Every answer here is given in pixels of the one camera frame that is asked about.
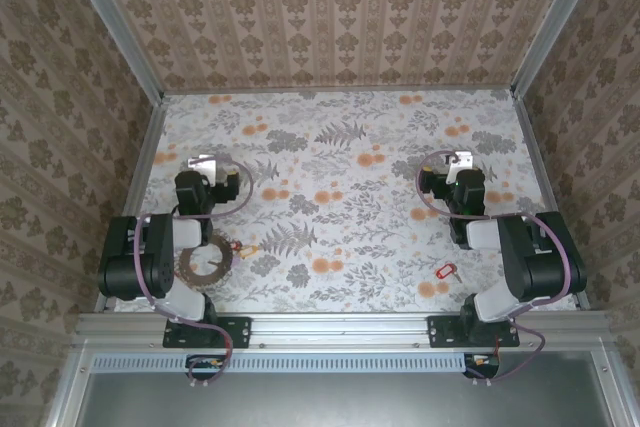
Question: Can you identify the slotted white cable duct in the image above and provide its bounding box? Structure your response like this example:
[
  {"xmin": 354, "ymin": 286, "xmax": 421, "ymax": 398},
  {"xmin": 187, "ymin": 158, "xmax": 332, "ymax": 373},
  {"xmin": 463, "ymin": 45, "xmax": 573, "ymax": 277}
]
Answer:
[{"xmin": 92, "ymin": 352, "xmax": 469, "ymax": 373}]

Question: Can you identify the black connector board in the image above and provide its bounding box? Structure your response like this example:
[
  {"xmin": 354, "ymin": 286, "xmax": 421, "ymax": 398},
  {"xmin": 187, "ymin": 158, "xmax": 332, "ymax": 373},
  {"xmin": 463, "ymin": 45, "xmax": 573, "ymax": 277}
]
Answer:
[
  {"xmin": 185, "ymin": 354, "xmax": 227, "ymax": 381},
  {"xmin": 462, "ymin": 352, "xmax": 501, "ymax": 379}
]

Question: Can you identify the yellow key tag with key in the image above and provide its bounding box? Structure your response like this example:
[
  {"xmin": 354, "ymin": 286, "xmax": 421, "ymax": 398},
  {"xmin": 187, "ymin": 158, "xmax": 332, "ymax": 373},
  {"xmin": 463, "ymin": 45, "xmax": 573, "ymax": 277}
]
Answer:
[{"xmin": 230, "ymin": 241, "xmax": 260, "ymax": 261}]

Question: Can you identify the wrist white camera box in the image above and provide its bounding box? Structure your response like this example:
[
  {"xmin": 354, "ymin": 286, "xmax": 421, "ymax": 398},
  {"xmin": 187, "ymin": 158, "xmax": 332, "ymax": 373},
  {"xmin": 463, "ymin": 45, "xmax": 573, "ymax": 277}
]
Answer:
[
  {"xmin": 446, "ymin": 149, "xmax": 474, "ymax": 173},
  {"xmin": 186, "ymin": 153, "xmax": 217, "ymax": 183}
]

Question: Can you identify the metal keyring chain of rings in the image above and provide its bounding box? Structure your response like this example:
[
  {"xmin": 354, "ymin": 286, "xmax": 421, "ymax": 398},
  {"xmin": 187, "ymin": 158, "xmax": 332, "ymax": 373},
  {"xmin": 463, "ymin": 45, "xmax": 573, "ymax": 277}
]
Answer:
[{"xmin": 178, "ymin": 231, "xmax": 236, "ymax": 289}]

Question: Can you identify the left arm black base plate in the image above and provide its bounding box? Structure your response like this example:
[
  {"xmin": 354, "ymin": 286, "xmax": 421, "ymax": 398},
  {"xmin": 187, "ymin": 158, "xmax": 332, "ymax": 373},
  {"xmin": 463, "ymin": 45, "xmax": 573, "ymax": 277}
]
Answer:
[{"xmin": 163, "ymin": 315, "xmax": 251, "ymax": 349}]

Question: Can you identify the grey metal sheet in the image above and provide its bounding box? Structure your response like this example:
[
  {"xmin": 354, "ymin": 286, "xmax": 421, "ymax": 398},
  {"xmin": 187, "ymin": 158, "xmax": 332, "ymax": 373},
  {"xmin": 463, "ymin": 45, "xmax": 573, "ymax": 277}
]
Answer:
[{"xmin": 74, "ymin": 371, "xmax": 616, "ymax": 427}]

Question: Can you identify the aluminium frame post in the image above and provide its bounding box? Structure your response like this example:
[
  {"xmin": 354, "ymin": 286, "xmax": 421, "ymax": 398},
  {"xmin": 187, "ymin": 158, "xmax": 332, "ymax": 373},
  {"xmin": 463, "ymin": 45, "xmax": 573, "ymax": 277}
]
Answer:
[
  {"xmin": 57, "ymin": 0, "xmax": 166, "ymax": 101},
  {"xmin": 509, "ymin": 0, "xmax": 609, "ymax": 98}
]

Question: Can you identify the aluminium mounting rail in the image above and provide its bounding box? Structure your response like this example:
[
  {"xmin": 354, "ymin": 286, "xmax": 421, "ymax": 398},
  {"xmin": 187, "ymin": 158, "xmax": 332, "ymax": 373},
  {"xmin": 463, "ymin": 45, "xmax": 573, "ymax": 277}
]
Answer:
[{"xmin": 74, "ymin": 311, "xmax": 614, "ymax": 348}]

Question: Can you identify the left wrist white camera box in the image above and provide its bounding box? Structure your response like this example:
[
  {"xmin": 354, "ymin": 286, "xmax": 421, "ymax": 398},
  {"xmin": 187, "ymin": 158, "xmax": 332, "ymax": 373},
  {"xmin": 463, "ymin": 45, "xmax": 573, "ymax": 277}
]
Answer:
[{"xmin": 186, "ymin": 153, "xmax": 217, "ymax": 183}]

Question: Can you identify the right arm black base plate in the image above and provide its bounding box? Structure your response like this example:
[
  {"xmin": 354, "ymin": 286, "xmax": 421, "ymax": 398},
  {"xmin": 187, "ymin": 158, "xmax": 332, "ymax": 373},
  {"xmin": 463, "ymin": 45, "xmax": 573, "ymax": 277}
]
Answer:
[{"xmin": 427, "ymin": 315, "xmax": 521, "ymax": 348}]

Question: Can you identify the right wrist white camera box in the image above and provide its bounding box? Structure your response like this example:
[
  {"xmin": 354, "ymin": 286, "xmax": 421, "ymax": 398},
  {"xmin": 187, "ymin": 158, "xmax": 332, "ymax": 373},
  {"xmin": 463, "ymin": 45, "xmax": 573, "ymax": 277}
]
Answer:
[{"xmin": 446, "ymin": 149, "xmax": 474, "ymax": 173}]

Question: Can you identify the aluminium table side rail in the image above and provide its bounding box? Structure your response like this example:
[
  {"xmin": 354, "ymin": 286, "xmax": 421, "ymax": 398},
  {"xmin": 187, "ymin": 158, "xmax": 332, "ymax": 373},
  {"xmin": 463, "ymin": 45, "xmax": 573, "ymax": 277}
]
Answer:
[
  {"xmin": 514, "ymin": 94, "xmax": 591, "ymax": 311},
  {"xmin": 94, "ymin": 96, "xmax": 169, "ymax": 313}
]

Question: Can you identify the red key tag with key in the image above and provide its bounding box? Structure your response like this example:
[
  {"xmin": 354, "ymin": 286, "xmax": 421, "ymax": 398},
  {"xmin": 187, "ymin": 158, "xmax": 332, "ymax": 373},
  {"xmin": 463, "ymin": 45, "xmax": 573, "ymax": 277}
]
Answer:
[{"xmin": 433, "ymin": 261, "xmax": 464, "ymax": 282}]

